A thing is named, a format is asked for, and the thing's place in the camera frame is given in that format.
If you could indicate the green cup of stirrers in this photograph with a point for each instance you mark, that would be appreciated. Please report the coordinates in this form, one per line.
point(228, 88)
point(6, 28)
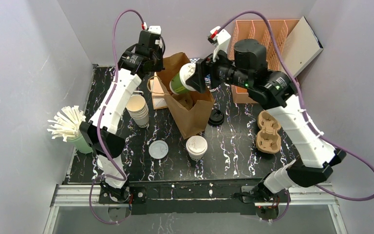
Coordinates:
point(65, 125)

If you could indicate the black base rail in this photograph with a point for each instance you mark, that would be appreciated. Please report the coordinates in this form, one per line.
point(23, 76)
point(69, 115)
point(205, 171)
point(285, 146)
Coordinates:
point(245, 190)

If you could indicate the white lid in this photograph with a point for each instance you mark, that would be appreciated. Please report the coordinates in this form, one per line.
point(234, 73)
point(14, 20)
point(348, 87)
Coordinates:
point(186, 72)
point(196, 145)
point(158, 149)

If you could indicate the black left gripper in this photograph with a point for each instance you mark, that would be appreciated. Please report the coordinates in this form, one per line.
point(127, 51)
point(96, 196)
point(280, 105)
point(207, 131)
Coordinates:
point(156, 60)

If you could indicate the orange file organizer rack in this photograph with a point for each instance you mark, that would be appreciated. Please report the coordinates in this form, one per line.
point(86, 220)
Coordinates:
point(256, 29)

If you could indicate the black coffee cup lid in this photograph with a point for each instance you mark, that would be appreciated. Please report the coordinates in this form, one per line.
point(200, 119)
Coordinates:
point(216, 118)

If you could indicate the green paper coffee cup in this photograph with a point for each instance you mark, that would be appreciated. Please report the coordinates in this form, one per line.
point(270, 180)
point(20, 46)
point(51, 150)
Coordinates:
point(178, 85)

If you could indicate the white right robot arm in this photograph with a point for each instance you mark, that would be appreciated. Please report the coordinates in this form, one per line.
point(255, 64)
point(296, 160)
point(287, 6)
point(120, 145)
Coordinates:
point(316, 156)

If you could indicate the white folder board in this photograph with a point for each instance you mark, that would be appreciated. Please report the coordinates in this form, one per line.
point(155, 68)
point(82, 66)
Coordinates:
point(301, 47)

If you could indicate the stack of white lids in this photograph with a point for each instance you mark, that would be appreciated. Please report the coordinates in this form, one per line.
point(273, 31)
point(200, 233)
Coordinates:
point(138, 110)

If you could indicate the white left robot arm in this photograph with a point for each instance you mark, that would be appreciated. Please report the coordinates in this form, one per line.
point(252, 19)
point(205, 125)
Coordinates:
point(100, 130)

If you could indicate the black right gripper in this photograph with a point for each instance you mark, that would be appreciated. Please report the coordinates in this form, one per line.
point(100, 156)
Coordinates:
point(204, 74)

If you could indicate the brown paper bag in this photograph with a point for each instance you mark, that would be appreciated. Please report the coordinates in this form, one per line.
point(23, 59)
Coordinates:
point(191, 111)

